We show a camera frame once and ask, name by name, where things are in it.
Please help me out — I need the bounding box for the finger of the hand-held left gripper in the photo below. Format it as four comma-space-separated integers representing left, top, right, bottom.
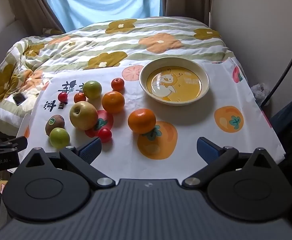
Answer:
0, 136, 28, 154

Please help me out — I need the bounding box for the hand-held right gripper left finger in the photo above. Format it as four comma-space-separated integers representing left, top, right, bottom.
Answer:
18, 137, 116, 190

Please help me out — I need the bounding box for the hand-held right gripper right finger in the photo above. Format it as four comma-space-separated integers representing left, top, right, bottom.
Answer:
182, 137, 278, 189

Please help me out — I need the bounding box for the green apple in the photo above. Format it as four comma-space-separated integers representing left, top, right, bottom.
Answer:
83, 80, 102, 99
49, 127, 70, 148

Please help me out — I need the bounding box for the large yellow apple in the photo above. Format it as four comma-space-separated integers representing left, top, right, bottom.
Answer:
69, 101, 99, 131

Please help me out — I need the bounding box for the brown kiwi with sticker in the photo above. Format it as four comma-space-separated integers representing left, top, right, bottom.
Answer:
45, 114, 65, 137

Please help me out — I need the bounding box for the large orange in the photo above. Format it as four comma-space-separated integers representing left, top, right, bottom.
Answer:
128, 108, 156, 134
102, 91, 125, 114

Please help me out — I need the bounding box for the yellow duck print bowl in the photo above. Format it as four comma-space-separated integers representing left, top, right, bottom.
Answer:
139, 57, 211, 105

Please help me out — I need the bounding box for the white fruit print tablecloth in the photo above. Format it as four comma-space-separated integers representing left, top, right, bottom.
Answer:
16, 57, 286, 180

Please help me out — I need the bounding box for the black smartphone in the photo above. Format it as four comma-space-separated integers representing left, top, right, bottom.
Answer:
13, 93, 27, 106

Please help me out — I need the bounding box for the white plastic bag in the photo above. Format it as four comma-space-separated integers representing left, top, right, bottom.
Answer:
250, 83, 269, 103

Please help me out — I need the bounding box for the dark blue cloth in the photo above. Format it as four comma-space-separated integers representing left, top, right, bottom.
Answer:
270, 97, 292, 160

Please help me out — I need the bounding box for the floral striped quilt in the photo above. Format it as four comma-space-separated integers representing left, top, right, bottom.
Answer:
0, 16, 236, 133

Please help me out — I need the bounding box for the light blue window sheet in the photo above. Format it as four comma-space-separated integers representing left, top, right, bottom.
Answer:
45, 0, 164, 32

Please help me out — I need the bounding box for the black cable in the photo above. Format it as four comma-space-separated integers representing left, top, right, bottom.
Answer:
261, 27, 292, 106

